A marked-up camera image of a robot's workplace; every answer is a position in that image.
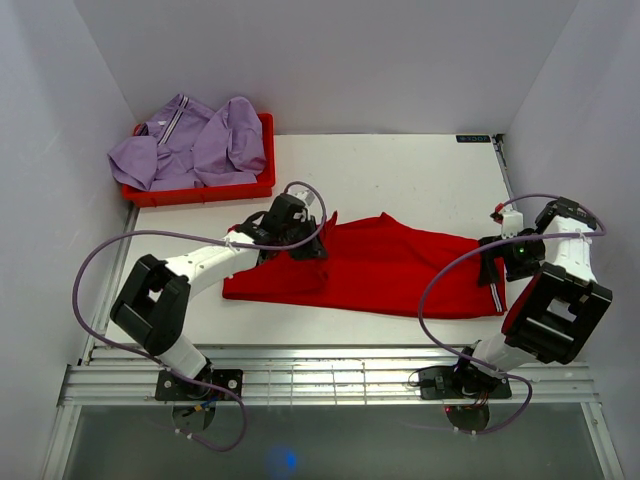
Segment red plastic bin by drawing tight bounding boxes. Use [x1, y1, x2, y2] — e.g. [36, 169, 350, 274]
[121, 113, 276, 208]

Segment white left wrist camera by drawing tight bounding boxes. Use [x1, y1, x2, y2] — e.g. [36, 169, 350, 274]
[289, 189, 316, 210]

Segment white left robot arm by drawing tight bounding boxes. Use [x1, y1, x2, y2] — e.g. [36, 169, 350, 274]
[110, 189, 327, 400]

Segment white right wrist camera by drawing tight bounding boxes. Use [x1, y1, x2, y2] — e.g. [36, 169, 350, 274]
[490, 205, 524, 239]

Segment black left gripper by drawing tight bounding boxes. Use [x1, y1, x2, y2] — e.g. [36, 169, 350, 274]
[280, 216, 329, 262]

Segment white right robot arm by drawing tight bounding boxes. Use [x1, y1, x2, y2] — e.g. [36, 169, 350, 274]
[451, 197, 613, 397]

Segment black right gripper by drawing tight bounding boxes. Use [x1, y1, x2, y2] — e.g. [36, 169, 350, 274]
[476, 232, 547, 288]

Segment purple shirt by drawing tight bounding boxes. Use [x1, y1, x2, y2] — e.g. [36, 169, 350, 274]
[108, 94, 267, 192]

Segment aluminium table edge rail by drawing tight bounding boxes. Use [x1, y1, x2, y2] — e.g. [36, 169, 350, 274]
[58, 344, 600, 407]

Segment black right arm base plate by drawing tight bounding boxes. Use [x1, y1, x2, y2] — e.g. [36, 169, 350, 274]
[417, 366, 512, 400]

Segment red trousers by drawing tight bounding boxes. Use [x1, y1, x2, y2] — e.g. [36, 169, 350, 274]
[222, 213, 506, 319]

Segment aluminium side table rail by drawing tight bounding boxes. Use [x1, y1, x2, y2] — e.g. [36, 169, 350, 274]
[492, 134, 514, 199]

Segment small dark table label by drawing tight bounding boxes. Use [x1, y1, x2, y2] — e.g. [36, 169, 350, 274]
[455, 134, 492, 143]

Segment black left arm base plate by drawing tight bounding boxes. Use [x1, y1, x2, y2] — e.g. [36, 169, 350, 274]
[154, 368, 244, 402]

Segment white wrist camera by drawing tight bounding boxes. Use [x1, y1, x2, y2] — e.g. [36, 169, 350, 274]
[490, 205, 524, 239]
[289, 189, 316, 210]

